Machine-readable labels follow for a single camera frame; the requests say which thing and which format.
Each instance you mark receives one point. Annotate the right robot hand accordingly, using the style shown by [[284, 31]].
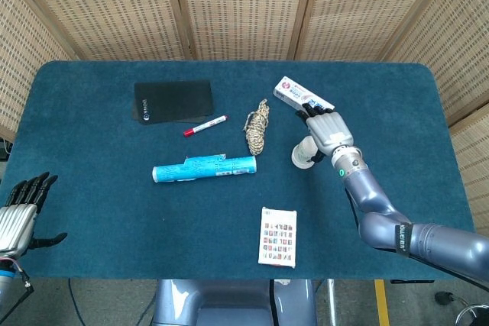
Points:
[[328, 131]]

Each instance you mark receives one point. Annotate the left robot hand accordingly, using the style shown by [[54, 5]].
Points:
[[15, 224]]

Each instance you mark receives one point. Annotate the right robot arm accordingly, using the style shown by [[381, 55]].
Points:
[[366, 196]]

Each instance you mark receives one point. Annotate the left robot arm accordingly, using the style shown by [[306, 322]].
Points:
[[4, 278]]

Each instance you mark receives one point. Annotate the white toothpaste box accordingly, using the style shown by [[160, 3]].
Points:
[[290, 91]]

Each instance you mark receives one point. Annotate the teal velvet table cloth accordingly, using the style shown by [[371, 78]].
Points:
[[95, 188]]

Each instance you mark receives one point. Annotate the white card box, picture grid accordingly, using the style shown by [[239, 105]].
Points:
[[277, 238]]

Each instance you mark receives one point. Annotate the red and white marker pen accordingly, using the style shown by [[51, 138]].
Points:
[[206, 125]]

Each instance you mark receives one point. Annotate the blue cardboard tube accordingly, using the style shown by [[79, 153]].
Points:
[[198, 169]]

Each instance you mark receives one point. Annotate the woven bamboo folding screen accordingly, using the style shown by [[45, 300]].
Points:
[[244, 5]]

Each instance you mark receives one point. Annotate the black pouch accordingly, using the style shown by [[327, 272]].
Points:
[[172, 102]]

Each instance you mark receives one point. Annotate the white metal pole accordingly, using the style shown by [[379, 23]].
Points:
[[331, 303]]

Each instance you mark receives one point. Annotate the yellow floor tape strip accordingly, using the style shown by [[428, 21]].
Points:
[[383, 303]]

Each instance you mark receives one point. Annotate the grey-blue robot torso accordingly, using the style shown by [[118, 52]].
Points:
[[229, 303]]

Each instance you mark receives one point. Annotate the black round stool base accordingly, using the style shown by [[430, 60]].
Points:
[[475, 316]]

